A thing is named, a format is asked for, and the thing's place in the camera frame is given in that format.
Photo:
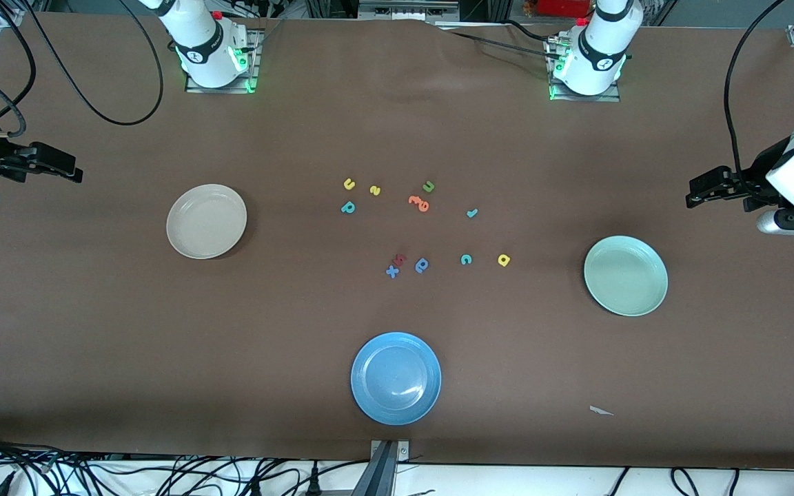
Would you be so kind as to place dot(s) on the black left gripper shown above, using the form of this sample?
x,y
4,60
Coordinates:
x,y
757,174

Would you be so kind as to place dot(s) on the light green round plate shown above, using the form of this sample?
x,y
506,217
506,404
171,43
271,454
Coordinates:
x,y
625,275

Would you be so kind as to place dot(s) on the grey metal box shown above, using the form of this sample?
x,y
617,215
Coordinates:
x,y
407,10

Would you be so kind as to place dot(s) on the white paper scrap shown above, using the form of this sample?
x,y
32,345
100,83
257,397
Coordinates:
x,y
599,410

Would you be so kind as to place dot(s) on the brown table cover sheet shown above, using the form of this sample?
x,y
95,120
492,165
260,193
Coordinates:
x,y
94,331

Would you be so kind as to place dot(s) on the red box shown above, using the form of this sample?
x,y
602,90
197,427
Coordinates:
x,y
562,7

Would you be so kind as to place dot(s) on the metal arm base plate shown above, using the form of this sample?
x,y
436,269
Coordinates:
x,y
583,98
221,88

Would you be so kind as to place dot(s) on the teal foam letter p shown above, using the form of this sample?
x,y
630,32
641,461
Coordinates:
x,y
350,204

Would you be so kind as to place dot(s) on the blue round plate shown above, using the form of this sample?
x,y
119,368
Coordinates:
x,y
395,378

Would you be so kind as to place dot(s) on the blue foam letter x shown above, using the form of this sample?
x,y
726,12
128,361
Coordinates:
x,y
392,271

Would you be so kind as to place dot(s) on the aluminium table edge profile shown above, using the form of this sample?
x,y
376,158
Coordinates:
x,y
383,475

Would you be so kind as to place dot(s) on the beige round plate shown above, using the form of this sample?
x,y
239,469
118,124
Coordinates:
x,y
206,221

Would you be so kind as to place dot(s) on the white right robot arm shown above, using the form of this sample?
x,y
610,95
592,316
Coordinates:
x,y
204,41

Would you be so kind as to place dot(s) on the blue foam letter a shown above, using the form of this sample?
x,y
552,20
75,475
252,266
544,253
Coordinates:
x,y
424,262

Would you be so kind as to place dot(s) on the black power plug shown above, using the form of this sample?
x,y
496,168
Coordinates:
x,y
313,482
255,488

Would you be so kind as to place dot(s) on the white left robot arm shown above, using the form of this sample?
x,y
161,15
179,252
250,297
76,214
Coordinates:
x,y
600,48

